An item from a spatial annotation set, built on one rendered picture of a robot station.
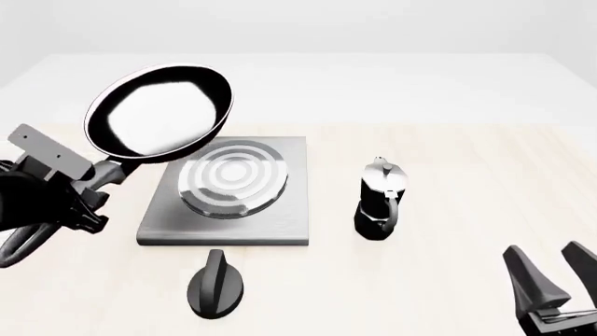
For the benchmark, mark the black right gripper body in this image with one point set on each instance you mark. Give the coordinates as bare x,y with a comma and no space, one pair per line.
559,323

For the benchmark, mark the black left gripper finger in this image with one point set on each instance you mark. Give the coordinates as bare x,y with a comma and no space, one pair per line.
95,197

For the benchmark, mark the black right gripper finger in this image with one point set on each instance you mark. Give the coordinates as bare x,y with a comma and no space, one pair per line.
531,283
585,269

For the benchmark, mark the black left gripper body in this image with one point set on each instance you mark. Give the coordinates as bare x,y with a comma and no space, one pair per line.
84,217

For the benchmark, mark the black frying pan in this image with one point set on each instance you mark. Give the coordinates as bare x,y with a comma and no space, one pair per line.
158,105

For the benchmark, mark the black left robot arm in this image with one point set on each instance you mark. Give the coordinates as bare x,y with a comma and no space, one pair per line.
28,199

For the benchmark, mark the flat grey stove plate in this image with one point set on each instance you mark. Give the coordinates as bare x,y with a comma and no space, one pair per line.
233,224

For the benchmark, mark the round black stove knob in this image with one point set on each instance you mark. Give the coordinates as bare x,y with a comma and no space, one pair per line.
214,290

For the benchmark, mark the pale grey plate on stalk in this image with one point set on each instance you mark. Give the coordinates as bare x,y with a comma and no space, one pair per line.
51,150

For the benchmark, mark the black and silver moka pot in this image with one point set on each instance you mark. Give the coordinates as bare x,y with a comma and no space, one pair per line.
373,203

